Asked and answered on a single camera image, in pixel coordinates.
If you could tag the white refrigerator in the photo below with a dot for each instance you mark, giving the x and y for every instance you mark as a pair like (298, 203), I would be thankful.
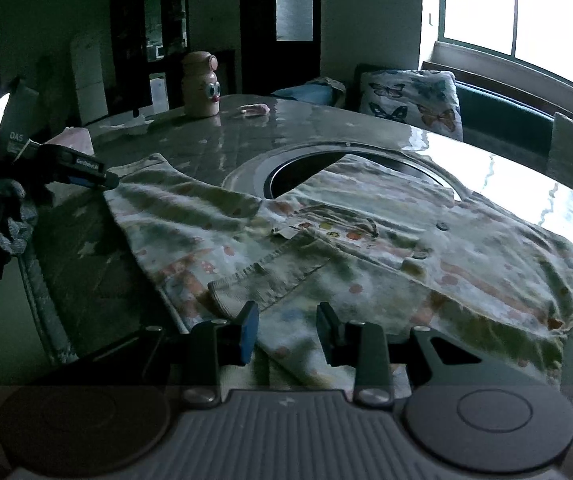
(89, 77)

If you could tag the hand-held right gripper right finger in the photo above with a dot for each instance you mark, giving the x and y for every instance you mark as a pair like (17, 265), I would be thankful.
(324, 327)

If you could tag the beige cartoon face bottle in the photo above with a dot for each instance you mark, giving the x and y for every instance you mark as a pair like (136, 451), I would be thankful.
(201, 87)

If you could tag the dark green sofa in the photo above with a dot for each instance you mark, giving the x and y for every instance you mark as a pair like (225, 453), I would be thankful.
(501, 107)

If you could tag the dark glass cabinet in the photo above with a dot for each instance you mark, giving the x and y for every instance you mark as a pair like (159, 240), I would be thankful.
(131, 35)

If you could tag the green framed window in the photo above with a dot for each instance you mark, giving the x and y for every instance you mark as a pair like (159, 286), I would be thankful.
(521, 5)

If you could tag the dark door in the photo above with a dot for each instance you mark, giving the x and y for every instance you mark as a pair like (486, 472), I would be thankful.
(259, 55)

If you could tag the small pink object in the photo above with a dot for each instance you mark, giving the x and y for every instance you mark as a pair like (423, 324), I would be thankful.
(252, 110)

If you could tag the small white box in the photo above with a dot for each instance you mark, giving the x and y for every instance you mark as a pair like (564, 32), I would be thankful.
(159, 92)

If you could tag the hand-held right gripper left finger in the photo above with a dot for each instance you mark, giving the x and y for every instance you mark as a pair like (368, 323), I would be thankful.
(249, 332)

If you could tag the crumpled white tissue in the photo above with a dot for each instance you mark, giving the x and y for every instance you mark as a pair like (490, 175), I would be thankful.
(131, 124)

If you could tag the person's left hand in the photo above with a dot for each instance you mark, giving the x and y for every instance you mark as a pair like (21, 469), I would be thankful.
(14, 220)

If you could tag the printed child's shirt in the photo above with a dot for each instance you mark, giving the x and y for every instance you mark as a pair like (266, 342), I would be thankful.
(366, 255)

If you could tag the pink cloth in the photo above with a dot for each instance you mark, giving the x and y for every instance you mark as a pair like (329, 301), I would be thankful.
(72, 140)

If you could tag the blue cushion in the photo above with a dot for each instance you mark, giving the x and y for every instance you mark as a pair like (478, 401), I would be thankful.
(304, 92)

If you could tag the butterfly print cushion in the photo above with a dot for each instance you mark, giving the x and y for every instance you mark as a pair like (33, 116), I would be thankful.
(409, 100)

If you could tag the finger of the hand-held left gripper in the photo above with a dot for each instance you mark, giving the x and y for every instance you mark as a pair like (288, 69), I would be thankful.
(81, 169)

